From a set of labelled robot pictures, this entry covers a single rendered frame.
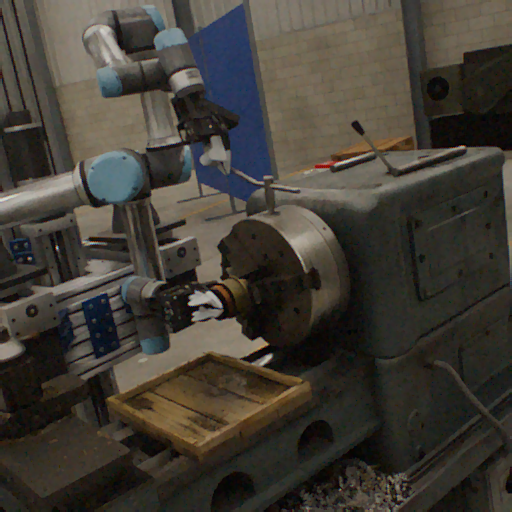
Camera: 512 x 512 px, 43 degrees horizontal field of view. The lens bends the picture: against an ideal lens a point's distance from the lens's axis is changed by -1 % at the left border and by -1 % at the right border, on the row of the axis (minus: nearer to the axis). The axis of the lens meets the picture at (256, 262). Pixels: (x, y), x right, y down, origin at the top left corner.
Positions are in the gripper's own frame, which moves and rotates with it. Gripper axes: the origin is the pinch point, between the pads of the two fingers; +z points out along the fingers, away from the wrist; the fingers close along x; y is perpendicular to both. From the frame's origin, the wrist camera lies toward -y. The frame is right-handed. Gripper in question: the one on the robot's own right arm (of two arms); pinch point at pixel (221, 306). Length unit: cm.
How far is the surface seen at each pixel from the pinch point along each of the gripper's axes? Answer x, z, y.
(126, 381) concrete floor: -108, -229, -73
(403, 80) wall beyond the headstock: 11, -640, -880
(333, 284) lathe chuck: -0.8, 12.0, -22.0
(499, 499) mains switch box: -75, 22, -62
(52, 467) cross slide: -11.2, 9.5, 45.6
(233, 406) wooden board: -19.7, 5.3, 5.4
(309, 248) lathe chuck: 8.2, 9.6, -18.9
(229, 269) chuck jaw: 5.4, -5.5, -7.7
